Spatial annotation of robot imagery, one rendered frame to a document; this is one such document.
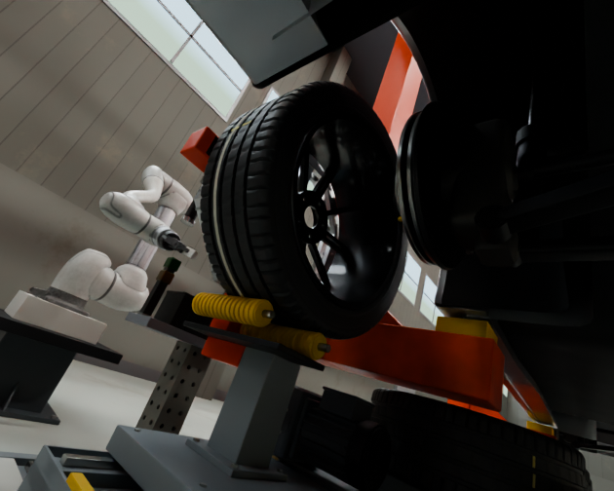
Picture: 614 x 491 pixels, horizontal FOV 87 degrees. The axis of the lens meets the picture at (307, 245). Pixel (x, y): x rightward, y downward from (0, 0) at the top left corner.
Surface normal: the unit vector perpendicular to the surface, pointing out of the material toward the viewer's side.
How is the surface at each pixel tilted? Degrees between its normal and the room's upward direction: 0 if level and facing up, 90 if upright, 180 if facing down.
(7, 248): 90
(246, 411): 90
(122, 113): 90
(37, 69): 90
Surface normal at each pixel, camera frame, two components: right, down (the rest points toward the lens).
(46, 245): 0.73, -0.05
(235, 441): -0.58, -0.51
